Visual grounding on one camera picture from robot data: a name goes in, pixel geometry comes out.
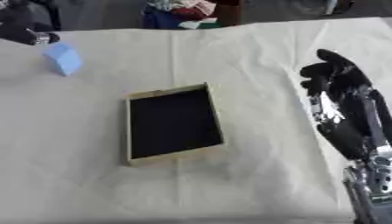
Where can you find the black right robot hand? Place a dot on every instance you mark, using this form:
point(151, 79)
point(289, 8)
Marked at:
point(352, 87)

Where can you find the tan box with black inside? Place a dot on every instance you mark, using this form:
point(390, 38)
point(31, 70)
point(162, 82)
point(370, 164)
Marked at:
point(173, 125)

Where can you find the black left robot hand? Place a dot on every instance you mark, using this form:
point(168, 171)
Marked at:
point(23, 26)

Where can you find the person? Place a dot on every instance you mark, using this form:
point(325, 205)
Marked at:
point(189, 13)

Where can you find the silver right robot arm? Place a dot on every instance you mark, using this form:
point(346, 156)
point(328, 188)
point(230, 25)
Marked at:
point(372, 189)

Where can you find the light blue block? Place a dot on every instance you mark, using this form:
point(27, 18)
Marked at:
point(64, 59)

